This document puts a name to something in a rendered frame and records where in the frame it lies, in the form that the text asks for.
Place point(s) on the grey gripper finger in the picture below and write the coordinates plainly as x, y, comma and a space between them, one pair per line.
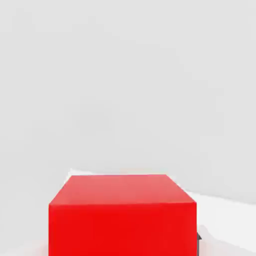
208, 246

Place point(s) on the small red cube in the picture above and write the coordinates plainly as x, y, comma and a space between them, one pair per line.
122, 228

